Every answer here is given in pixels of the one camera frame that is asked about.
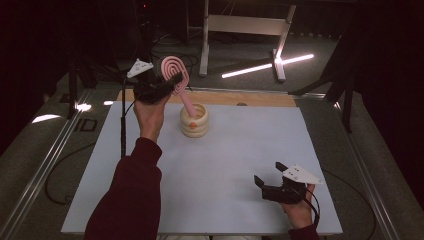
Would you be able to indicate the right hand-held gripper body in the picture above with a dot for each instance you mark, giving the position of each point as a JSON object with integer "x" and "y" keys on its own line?
{"x": 286, "y": 193}

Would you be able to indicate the black floor socket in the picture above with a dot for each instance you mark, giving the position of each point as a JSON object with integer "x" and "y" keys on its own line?
{"x": 87, "y": 125}

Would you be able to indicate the black metal stand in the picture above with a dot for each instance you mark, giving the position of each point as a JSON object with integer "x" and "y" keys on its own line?
{"x": 348, "y": 113}
{"x": 72, "y": 100}

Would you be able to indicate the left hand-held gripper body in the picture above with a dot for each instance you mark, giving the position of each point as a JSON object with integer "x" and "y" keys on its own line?
{"x": 151, "y": 90}

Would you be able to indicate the cream ringed cup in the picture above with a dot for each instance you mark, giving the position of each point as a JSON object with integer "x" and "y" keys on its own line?
{"x": 195, "y": 128}

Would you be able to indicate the white metal stand frame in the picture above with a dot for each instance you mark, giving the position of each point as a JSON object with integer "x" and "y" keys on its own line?
{"x": 246, "y": 25}

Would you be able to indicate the person's right hand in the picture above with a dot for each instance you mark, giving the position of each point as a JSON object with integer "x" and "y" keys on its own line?
{"x": 300, "y": 215}

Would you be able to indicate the person's left hand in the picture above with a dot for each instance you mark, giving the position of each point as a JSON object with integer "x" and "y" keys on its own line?
{"x": 150, "y": 116}

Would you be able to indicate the black equipment rack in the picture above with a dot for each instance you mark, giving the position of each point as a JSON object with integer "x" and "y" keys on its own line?
{"x": 145, "y": 26}

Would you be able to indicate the pink hairbrush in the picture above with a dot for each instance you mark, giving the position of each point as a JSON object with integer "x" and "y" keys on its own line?
{"x": 173, "y": 68}

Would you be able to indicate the aluminium floor rail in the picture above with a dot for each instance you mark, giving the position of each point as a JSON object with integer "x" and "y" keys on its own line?
{"x": 40, "y": 173}
{"x": 383, "y": 213}

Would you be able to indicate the wooden table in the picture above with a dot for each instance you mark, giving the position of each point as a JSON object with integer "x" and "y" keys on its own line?
{"x": 233, "y": 99}

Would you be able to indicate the white table mat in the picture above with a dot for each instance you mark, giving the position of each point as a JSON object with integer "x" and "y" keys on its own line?
{"x": 226, "y": 166}

